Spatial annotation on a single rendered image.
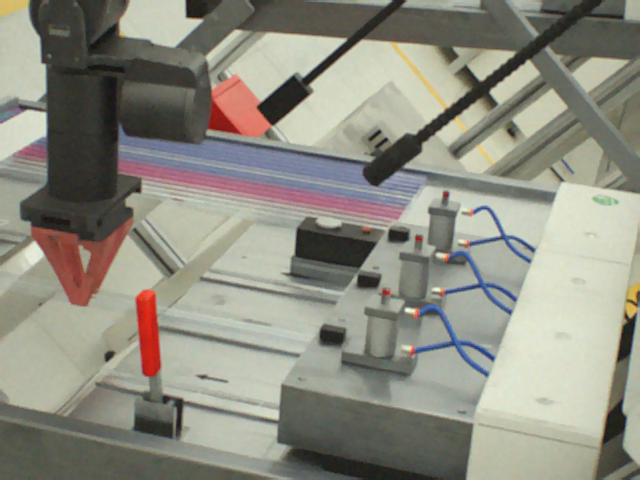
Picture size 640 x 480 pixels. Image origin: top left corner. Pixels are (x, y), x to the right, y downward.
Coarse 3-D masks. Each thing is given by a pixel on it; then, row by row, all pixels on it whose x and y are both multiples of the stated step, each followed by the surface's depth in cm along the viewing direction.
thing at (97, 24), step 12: (36, 0) 100; (84, 0) 99; (96, 0) 99; (108, 0) 99; (120, 0) 103; (36, 12) 101; (96, 12) 100; (108, 12) 100; (120, 12) 104; (36, 24) 101; (96, 24) 100; (108, 24) 102; (96, 36) 100
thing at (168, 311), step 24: (0, 288) 114; (24, 288) 113; (48, 288) 113; (96, 288) 113; (168, 312) 111; (192, 312) 110; (216, 312) 111; (264, 336) 109; (288, 336) 108; (312, 336) 108
